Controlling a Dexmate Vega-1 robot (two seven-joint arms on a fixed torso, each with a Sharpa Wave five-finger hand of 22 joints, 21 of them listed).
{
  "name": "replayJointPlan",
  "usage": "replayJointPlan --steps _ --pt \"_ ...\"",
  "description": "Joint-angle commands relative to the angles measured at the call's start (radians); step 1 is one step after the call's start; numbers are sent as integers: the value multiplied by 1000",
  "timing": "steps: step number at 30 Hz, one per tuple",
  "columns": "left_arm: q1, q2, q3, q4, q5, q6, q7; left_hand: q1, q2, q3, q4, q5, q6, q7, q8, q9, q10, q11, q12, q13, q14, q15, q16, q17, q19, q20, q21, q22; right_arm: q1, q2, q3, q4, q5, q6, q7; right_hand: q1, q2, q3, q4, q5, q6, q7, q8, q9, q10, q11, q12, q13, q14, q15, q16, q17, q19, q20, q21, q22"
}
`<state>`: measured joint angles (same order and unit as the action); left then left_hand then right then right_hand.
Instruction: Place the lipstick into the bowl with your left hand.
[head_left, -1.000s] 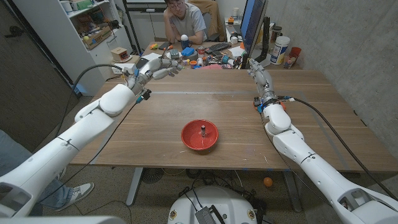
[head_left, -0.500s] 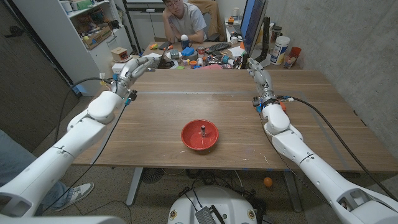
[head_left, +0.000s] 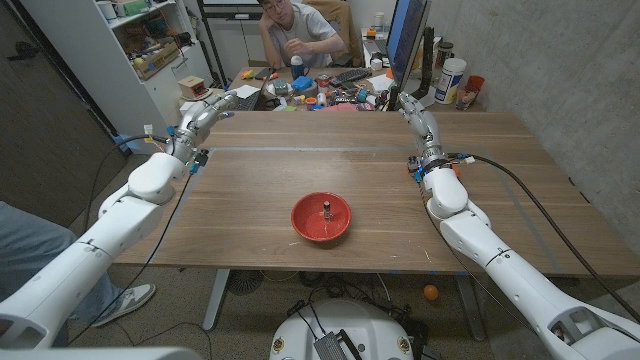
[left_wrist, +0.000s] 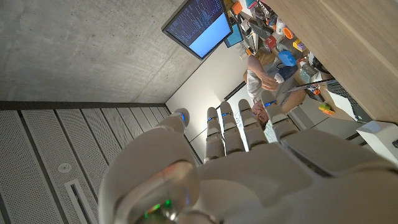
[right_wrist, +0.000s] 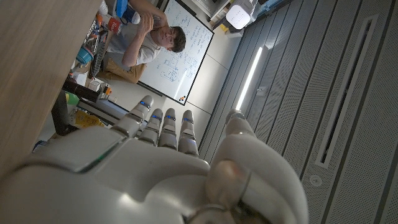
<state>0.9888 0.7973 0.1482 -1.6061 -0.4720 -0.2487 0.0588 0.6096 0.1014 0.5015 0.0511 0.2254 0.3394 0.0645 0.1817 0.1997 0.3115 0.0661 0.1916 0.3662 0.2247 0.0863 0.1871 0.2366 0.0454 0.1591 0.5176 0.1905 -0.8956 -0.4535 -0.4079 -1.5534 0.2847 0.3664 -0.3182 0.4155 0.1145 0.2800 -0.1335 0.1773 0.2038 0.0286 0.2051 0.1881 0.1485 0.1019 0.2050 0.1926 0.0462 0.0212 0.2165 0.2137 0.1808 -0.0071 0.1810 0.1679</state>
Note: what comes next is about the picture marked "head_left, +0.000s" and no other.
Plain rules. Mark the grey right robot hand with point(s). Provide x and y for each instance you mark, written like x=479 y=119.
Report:
x=425 y=130

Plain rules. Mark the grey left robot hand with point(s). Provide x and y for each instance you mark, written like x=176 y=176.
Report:
x=200 y=120

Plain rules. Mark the silver lipstick tube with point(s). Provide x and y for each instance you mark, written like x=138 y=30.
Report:
x=327 y=210

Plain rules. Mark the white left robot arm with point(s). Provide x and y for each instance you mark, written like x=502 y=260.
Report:
x=100 y=250

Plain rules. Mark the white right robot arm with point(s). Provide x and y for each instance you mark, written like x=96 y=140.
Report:
x=515 y=280

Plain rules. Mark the red bowl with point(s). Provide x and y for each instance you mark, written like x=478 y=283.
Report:
x=312 y=225

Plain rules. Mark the white power box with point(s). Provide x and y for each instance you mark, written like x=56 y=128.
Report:
x=186 y=107

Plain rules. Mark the small wooden box device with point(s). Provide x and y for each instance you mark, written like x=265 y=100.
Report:
x=192 y=87

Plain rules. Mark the orange and red plastic toy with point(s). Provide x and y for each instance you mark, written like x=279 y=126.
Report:
x=455 y=170

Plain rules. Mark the black laptop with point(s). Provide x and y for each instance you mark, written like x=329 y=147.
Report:
x=247 y=102

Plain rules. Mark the white tub with label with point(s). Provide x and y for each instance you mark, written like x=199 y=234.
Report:
x=449 y=82

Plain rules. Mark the white paper sheet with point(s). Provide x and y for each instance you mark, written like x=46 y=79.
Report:
x=247 y=91

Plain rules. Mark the cardboard box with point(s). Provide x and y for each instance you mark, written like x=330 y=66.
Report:
x=157 y=60

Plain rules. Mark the dark jar with lid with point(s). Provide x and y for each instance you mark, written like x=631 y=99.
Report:
x=444 y=52

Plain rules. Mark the black keyboard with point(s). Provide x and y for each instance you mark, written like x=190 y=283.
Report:
x=350 y=76

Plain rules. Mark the computer monitor on black stand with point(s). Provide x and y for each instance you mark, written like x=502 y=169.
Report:
x=405 y=35

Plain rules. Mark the white shelf unit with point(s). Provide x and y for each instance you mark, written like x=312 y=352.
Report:
x=110 y=75

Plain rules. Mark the blue box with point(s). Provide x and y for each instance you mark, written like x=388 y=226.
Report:
x=302 y=82

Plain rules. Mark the blue bottle with white cap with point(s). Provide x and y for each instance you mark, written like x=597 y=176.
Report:
x=297 y=67

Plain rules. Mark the red drink can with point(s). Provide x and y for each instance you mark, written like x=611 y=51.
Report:
x=323 y=82

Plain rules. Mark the tan jacket on chair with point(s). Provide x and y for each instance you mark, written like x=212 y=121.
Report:
x=347 y=25

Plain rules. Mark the seated person in grey t-shirt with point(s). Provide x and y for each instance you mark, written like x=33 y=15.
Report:
x=310 y=30

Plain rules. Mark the orange ball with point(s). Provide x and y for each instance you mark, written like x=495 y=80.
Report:
x=431 y=292

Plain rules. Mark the floor fan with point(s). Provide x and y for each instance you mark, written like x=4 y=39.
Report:
x=245 y=281

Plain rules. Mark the white table leg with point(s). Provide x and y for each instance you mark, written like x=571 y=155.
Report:
x=471 y=307
x=216 y=300

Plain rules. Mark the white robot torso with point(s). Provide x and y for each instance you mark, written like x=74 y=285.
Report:
x=345 y=320

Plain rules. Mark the standing person in jeans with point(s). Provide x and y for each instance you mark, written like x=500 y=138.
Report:
x=30 y=240

